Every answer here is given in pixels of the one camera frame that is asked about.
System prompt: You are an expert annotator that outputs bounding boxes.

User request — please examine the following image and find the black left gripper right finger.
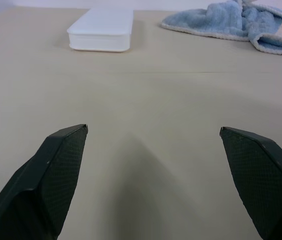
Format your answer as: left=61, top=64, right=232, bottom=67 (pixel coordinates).
left=219, top=126, right=282, bottom=240

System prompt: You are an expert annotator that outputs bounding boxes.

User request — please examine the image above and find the white rectangular plastic box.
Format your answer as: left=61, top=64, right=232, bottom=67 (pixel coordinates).
left=66, top=7, right=134, bottom=53

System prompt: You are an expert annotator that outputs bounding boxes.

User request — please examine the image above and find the light blue fluffy towel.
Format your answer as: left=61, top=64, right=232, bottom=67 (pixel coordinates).
left=160, top=0, right=282, bottom=57

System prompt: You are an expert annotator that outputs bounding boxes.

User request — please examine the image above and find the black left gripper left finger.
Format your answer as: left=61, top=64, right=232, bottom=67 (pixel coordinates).
left=0, top=123, right=89, bottom=240

